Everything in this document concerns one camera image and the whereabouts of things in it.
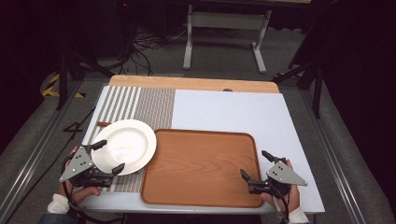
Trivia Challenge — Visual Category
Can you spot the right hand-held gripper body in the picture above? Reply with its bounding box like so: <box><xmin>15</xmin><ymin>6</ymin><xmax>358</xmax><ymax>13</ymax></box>
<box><xmin>247</xmin><ymin>158</ymin><xmax>309</xmax><ymax>199</ymax></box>

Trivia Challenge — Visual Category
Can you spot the brown wooden tray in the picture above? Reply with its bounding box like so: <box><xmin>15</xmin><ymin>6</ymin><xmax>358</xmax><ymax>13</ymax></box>
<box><xmin>140</xmin><ymin>128</ymin><xmax>265</xmax><ymax>209</ymax></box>

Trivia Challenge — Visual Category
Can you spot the black tripod stand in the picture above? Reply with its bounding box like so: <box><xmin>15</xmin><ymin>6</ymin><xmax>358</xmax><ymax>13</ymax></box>
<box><xmin>273</xmin><ymin>58</ymin><xmax>325</xmax><ymax>119</ymax></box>
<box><xmin>55</xmin><ymin>50</ymin><xmax>115</xmax><ymax>112</ymax></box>

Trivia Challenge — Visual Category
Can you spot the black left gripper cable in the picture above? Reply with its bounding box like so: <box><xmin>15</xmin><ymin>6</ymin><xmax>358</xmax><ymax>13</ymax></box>
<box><xmin>60</xmin><ymin>154</ymin><xmax>126</xmax><ymax>224</ymax></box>

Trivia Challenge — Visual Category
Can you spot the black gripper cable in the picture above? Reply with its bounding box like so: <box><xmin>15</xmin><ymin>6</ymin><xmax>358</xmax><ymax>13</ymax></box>
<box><xmin>60</xmin><ymin>154</ymin><xmax>126</xmax><ymax>224</ymax></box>
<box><xmin>270</xmin><ymin>183</ymin><xmax>291</xmax><ymax>224</ymax></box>

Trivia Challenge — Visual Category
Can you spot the white round plate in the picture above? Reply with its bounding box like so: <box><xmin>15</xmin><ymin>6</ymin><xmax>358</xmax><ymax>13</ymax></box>
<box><xmin>91</xmin><ymin>119</ymin><xmax>158</xmax><ymax>177</ymax></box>

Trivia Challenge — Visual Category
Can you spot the person's right hand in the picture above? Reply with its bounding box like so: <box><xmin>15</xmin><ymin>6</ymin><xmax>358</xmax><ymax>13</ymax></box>
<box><xmin>260</xmin><ymin>159</ymin><xmax>302</xmax><ymax>215</ymax></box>

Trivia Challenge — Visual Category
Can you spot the person's left hand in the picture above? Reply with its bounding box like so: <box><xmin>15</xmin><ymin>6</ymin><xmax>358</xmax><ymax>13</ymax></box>
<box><xmin>58</xmin><ymin>146</ymin><xmax>103</xmax><ymax>205</ymax></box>

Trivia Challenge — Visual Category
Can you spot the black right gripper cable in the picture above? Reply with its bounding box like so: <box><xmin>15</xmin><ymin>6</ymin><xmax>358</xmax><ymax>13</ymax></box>
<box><xmin>270</xmin><ymin>183</ymin><xmax>291</xmax><ymax>224</ymax></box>

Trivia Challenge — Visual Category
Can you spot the white board mat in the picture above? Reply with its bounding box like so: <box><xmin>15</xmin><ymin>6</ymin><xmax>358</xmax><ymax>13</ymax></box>
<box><xmin>78</xmin><ymin>85</ymin><xmax>326</xmax><ymax>216</ymax></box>

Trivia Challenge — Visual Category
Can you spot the white metal desk frame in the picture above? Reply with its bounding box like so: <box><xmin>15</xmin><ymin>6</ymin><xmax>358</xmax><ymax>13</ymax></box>
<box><xmin>182</xmin><ymin>4</ymin><xmax>273</xmax><ymax>75</ymax></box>

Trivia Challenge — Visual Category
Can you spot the bundle of black floor cables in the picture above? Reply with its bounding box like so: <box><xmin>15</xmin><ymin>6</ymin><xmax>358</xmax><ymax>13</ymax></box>
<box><xmin>117</xmin><ymin>27</ymin><xmax>189</xmax><ymax>77</ymax></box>

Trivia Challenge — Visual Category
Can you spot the aluminium floor rail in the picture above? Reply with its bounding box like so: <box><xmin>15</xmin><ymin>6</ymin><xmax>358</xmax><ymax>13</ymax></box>
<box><xmin>0</xmin><ymin>79</ymin><xmax>82</xmax><ymax>218</ymax></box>
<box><xmin>299</xmin><ymin>89</ymin><xmax>369</xmax><ymax>224</ymax></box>

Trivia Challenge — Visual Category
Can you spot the grey striped woven placemat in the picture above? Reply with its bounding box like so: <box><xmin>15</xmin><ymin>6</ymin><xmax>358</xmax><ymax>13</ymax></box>
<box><xmin>82</xmin><ymin>86</ymin><xmax>177</xmax><ymax>194</ymax></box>

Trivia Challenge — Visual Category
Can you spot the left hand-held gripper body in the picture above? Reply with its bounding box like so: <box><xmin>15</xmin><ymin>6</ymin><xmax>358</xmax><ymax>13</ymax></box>
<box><xmin>59</xmin><ymin>145</ymin><xmax>115</xmax><ymax>189</ymax></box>

